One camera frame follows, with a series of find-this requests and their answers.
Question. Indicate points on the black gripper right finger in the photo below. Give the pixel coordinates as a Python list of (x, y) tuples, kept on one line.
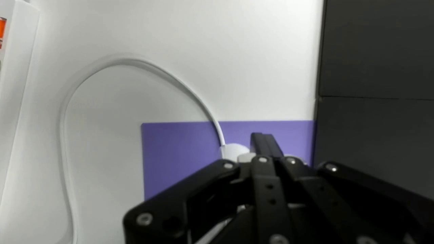
[(353, 203)]

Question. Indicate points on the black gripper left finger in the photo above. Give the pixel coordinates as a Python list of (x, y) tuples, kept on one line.
[(204, 203)]

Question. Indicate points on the white computer mouse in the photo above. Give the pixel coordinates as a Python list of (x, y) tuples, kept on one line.
[(235, 150)]

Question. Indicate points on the purple rectangular mat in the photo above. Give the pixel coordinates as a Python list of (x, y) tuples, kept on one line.
[(181, 153)]

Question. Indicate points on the black table board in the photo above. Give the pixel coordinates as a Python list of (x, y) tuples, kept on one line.
[(375, 68)]

